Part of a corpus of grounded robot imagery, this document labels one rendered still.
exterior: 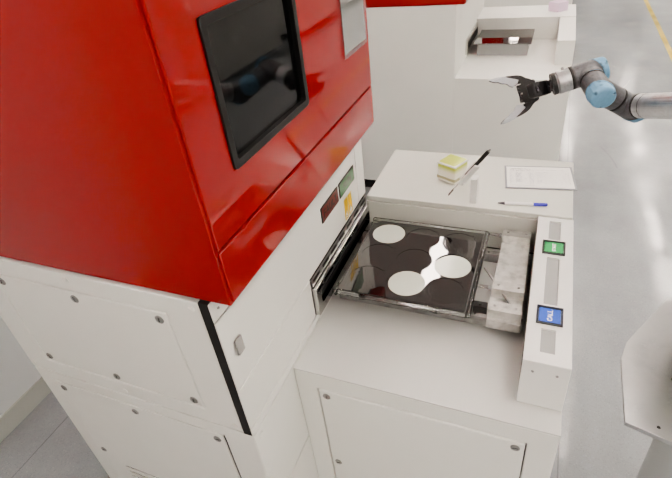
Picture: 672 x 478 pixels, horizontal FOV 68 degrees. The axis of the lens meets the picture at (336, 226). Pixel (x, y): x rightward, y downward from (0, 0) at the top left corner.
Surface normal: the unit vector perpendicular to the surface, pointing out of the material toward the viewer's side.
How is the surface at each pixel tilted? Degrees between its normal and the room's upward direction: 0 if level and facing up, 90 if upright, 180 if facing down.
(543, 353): 0
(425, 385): 0
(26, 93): 90
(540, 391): 90
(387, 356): 0
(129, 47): 90
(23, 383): 90
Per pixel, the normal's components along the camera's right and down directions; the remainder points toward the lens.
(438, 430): -0.36, 0.55
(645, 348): -0.11, -0.82
